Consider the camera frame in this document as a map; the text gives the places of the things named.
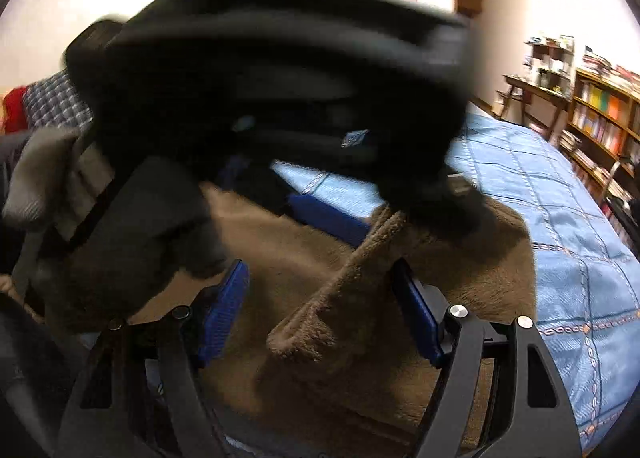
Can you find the plaid cloth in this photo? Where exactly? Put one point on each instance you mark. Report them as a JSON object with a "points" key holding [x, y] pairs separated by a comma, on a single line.
{"points": [[55, 101]]}

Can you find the wooden desk with shelf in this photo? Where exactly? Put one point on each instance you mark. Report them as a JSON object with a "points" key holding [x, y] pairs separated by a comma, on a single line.
{"points": [[546, 77]]}

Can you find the blue patterned bedspread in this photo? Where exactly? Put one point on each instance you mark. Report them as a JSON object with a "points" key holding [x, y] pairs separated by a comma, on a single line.
{"points": [[553, 256]]}

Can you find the brown fleece pants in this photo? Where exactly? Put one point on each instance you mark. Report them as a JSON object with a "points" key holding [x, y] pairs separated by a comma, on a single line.
{"points": [[372, 410]]}

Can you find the wooden bookshelf with books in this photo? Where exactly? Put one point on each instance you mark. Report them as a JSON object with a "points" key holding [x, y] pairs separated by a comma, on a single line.
{"points": [[601, 140]]}

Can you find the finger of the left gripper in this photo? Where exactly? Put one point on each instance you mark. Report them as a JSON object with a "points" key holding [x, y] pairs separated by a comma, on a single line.
{"points": [[310, 211]]}

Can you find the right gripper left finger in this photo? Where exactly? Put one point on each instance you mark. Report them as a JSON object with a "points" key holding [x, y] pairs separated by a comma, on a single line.
{"points": [[139, 393]]}

